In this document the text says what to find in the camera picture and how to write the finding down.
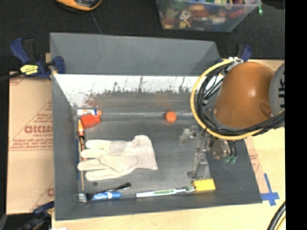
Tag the blue and white marker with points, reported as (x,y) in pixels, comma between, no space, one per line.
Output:
(108,196)

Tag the grey metal bin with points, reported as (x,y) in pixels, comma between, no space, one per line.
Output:
(134,56)

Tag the white work glove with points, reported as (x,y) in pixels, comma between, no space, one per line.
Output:
(124,157)

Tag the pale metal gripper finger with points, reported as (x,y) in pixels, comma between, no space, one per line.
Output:
(201,168)
(190,133)

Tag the red-orange block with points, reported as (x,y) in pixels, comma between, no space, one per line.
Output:
(90,120)

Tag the thin wooden stick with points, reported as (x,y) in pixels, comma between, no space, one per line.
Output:
(82,174)

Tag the yellow flat block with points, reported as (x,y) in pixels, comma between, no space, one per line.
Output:
(204,185)

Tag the small orange ball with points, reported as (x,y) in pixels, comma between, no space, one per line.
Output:
(170,117)

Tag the white blue orange tube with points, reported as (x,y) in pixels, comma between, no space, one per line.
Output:
(87,112)

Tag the brown cardboard board red print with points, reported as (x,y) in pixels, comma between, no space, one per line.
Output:
(28,104)

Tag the white and green toothbrush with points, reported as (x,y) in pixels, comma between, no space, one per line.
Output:
(158,193)

